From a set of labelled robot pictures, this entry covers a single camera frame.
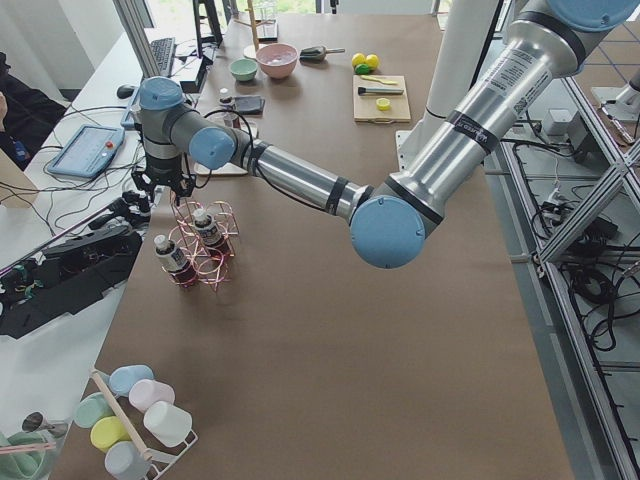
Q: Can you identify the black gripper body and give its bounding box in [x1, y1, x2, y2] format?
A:
[131, 162, 195, 190]

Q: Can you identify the copper wire bottle basket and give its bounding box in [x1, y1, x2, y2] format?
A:
[169, 201, 239, 292]

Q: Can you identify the tea bottle white cap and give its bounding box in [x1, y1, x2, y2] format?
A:
[154, 235, 197, 288]
[193, 208, 225, 253]
[218, 88, 240, 129]

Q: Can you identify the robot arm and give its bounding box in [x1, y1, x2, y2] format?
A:
[134, 1, 636, 269]

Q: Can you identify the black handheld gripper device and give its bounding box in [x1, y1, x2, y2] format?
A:
[89, 190, 151, 231]

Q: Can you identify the white rabbit tray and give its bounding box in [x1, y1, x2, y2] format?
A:
[193, 120, 259, 177]

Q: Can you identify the blue teach pendant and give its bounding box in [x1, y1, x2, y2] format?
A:
[46, 125, 125, 179]

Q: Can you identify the black computer mouse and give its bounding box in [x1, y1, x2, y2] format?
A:
[116, 85, 137, 99]

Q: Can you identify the grey folded cloth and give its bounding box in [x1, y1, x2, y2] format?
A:
[235, 95, 265, 115]

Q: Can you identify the black keyboard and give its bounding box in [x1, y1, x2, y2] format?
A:
[149, 37, 176, 77]

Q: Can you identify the green bowl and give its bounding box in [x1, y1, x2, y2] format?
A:
[229, 58, 258, 82]

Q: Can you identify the black monitor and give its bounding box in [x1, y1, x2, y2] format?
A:
[192, 0, 223, 56]

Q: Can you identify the wooden cup tree stand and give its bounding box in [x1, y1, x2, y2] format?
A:
[236, 0, 278, 60]

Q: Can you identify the pink bowl with ice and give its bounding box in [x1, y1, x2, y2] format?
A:
[256, 43, 299, 79]

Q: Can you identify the steel ice scoop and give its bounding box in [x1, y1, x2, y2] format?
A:
[299, 46, 345, 62]

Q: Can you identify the light blue cup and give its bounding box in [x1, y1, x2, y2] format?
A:
[109, 364, 155, 396]

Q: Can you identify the wooden cutting board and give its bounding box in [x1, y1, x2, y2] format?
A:
[353, 75, 411, 123]

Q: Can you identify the pink cup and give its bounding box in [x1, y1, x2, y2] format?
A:
[128, 379, 175, 413]

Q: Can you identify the steel muddler black tip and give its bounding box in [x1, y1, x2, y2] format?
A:
[357, 86, 404, 96]

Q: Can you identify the yellow plastic knife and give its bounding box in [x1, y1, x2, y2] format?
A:
[360, 75, 398, 85]

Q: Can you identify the yellow lemon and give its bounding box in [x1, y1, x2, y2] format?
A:
[351, 52, 366, 68]
[354, 63, 371, 75]

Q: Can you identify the lemon half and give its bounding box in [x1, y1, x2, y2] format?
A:
[376, 98, 391, 111]

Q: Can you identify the green cup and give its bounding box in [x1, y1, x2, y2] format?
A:
[73, 392, 114, 429]

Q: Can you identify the green lime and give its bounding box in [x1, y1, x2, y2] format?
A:
[365, 54, 380, 71]

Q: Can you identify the white cup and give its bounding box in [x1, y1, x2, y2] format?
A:
[143, 401, 193, 447]

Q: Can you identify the yellow cup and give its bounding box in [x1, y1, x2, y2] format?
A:
[90, 416, 131, 453]

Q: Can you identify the white cup rack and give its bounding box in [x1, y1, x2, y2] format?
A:
[90, 369, 199, 479]

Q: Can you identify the grey blue cup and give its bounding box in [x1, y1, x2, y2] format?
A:
[104, 441, 151, 480]

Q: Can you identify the black machine frame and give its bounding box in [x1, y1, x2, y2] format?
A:
[1, 225, 142, 339]

